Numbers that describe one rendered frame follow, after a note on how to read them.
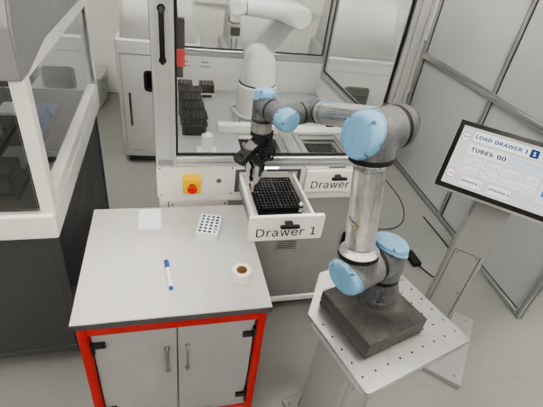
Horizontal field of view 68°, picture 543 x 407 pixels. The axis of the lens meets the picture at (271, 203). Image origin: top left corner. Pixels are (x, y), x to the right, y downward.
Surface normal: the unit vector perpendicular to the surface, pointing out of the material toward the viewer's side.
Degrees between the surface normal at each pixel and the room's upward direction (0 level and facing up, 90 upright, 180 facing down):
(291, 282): 90
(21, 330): 90
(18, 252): 90
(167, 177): 90
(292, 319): 0
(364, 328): 3
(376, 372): 0
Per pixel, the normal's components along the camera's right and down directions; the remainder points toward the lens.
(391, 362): 0.12, -0.81
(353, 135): -0.80, 0.14
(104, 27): 0.15, 0.58
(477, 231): -0.51, 0.44
